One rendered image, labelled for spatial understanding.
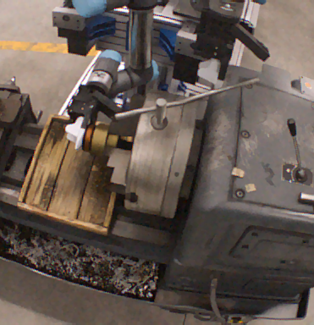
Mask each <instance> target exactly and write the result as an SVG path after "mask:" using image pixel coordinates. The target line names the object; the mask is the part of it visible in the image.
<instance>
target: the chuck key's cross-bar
mask: <svg viewBox="0 0 314 325"><path fill-rule="evenodd" d="M259 81H260V80H259V78H258V77H254V78H250V79H248V80H243V81H241V82H236V83H234V84H232V85H231V84H230V85H226V86H224V87H220V88H218V89H215V90H210V91H207V92H204V93H201V94H200V95H198V94H197V95H194V96H191V97H188V98H185V99H183V100H180V101H177V102H166V108H169V107H179V106H183V105H185V104H187V103H190V102H194V101H196V100H199V99H204V98H207V97H209V96H213V95H216V94H219V93H222V92H225V91H230V90H233V89H234V88H239V87H241V86H245V85H249V84H252V83H255V82H259ZM156 110H157V107H156V105H153V106H150V107H142V108H140V109H137V110H134V111H129V112H126V113H118V114H114V117H115V119H116V120H117V119H121V118H128V117H133V116H136V115H141V114H144V113H148V112H152V111H156Z"/></svg>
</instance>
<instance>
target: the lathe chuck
mask: <svg viewBox="0 0 314 325"><path fill-rule="evenodd" d="M150 91H152V92H158V93H160V94H158V95H157V94H153V93H152V92H149V93H148V95H147V97H146V100H145V101H144V103H143V106H142V107H150V106H153V105H156V101H157V99H158V98H160V97H161V98H164V99H165V100H166V102H177V101H180V100H183V99H185V96H182V95H179V94H174V93H169V92H165V91H157V90H153V89H151V90H150ZM183 106H184V105H183ZM183 106H179V107H169V108H165V116H164V118H165V120H167V125H166V126H164V127H163V128H161V129H158V128H155V127H154V126H153V125H152V120H153V119H154V118H155V111H152V112H148V113H144V114H141V115H140V119H139V123H138V126H137V130H136V133H135V141H134V145H133V146H132V149H131V153H130V159H129V167H128V173H127V179H126V185H125V193H128V194H129V193H130V192H133V193H136V195H137V196H138V201H137V202H135V203H134V202H130V201H128V200H124V207H126V208H128V209H131V210H136V211H140V212H143V213H148V214H151V215H156V216H160V213H161V208H162V203H163V196H164V192H166V188H167V182H168V176H169V171H170V166H171V162H172V158H173V153H174V146H175V141H176V136H177V133H178V128H179V121H180V117H181V113H182V109H183Z"/></svg>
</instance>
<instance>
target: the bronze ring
mask: <svg viewBox="0 0 314 325"><path fill-rule="evenodd" d="M109 127H110V124H109V125H107V124H105V125H103V124H98V125H97V126H96V125H95V124H88V125H87V126H86V127H85V131H84V134H83V138H82V151H85V152H88V153H91V154H92V156H97V157H102V152H103V149H104V147H106V146H111V147H115V148H118V149H119V147H120V142H121V136H122V135H119V134H117V135H115V134H111V133H109Z"/></svg>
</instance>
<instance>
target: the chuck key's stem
mask: <svg viewBox="0 0 314 325"><path fill-rule="evenodd" d="M156 107H157V110H156V111H155V119H156V123H157V125H159V124H163V119H164V116H165V108H166V100H165V99H164V98H161V97H160V98H158V99H157V101H156Z"/></svg>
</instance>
